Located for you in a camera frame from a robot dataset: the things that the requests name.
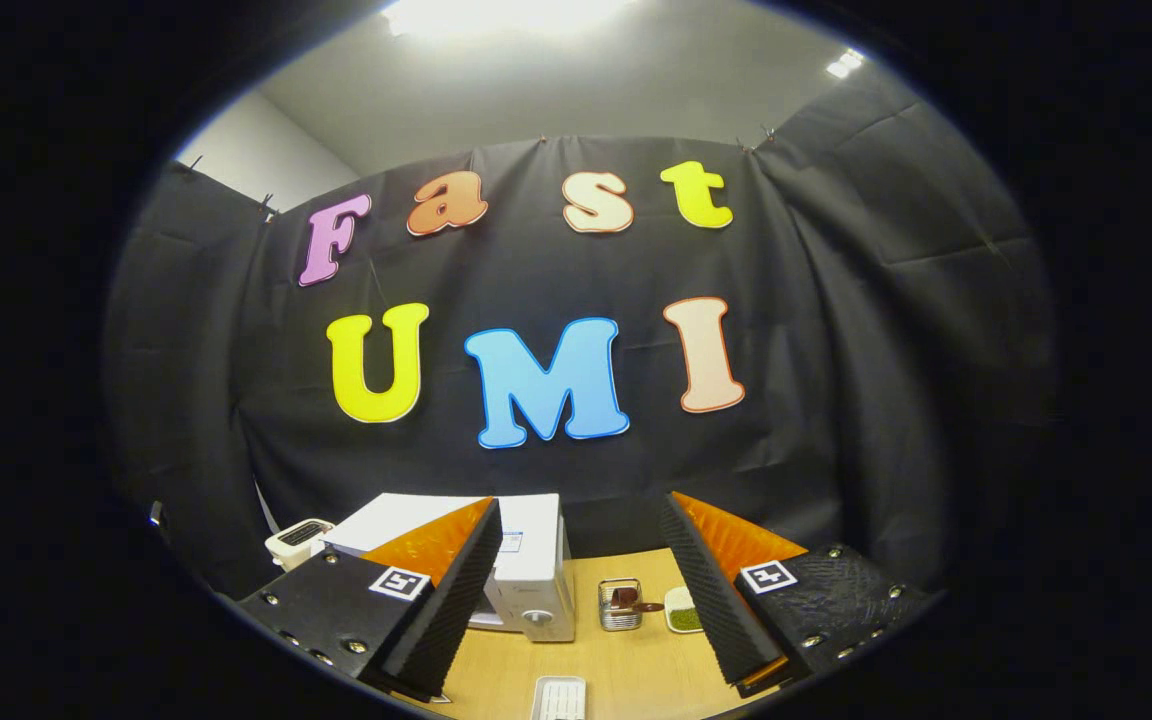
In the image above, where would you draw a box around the black backdrop cloth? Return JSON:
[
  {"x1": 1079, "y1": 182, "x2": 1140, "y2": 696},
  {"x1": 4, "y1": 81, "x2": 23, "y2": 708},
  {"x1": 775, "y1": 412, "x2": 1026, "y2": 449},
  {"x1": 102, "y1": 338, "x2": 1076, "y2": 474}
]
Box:
[{"x1": 101, "y1": 75, "x2": 1057, "y2": 601}]

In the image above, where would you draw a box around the white toaster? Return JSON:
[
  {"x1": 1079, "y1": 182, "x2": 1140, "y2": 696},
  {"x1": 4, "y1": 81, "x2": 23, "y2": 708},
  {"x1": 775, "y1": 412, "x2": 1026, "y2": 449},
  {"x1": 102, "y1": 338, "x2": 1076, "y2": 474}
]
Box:
[{"x1": 264, "y1": 518, "x2": 335, "y2": 571}]

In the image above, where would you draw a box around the large ceiling light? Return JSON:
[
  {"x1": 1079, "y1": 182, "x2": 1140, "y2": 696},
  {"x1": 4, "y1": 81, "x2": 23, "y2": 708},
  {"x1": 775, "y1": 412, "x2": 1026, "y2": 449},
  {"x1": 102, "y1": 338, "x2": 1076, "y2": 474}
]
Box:
[{"x1": 381, "y1": 0, "x2": 637, "y2": 37}]

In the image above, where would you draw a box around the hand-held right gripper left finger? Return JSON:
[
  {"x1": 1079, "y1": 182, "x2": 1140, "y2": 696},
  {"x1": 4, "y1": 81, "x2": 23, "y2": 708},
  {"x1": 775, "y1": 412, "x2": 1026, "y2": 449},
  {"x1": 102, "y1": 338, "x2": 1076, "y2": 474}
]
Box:
[{"x1": 236, "y1": 497, "x2": 504, "y2": 701}]

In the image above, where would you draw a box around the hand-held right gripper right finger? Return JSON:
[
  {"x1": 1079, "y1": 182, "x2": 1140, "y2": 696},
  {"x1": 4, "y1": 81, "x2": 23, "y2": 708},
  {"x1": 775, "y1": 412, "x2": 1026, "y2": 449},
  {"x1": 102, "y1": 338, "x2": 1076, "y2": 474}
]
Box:
[{"x1": 661, "y1": 490, "x2": 927, "y2": 699}]

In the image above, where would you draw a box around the white microwave oven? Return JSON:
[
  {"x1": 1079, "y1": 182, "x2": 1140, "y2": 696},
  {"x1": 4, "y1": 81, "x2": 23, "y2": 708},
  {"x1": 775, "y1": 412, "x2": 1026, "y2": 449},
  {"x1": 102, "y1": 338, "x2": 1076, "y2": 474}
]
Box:
[{"x1": 321, "y1": 492, "x2": 577, "y2": 643}]

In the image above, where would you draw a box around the white divided plate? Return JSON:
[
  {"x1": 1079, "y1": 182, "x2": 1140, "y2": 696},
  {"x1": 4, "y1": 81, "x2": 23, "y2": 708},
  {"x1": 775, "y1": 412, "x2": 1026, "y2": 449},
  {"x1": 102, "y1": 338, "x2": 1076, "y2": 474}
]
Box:
[{"x1": 664, "y1": 586, "x2": 705, "y2": 635}]

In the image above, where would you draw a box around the white rectangular tray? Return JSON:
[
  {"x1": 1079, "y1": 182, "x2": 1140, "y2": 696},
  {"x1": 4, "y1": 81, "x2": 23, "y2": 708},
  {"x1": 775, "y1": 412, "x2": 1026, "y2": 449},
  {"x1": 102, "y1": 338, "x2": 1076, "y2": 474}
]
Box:
[{"x1": 531, "y1": 676, "x2": 587, "y2": 720}]

